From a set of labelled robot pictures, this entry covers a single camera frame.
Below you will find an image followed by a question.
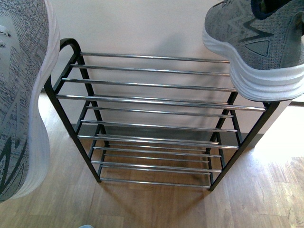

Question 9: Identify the grey knit sneaker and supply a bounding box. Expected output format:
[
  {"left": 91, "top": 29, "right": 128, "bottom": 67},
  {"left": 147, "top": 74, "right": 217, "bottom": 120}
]
[
  {"left": 0, "top": 0, "right": 60, "bottom": 202},
  {"left": 203, "top": 0, "right": 304, "bottom": 102}
]

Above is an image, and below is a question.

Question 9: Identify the grey knit sneaker front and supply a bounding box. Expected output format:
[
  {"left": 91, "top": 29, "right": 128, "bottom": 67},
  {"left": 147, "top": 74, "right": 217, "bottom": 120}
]
[{"left": 0, "top": 0, "right": 60, "bottom": 202}]

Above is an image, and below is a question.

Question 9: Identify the black metal shoe rack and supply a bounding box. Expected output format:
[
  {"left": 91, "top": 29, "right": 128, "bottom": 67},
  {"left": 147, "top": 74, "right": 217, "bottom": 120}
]
[{"left": 45, "top": 38, "right": 279, "bottom": 190}]

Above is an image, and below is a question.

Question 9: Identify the light blue slipper lower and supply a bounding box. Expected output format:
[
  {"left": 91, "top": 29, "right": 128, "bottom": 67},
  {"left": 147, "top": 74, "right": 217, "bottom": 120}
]
[{"left": 78, "top": 224, "right": 94, "bottom": 228}]

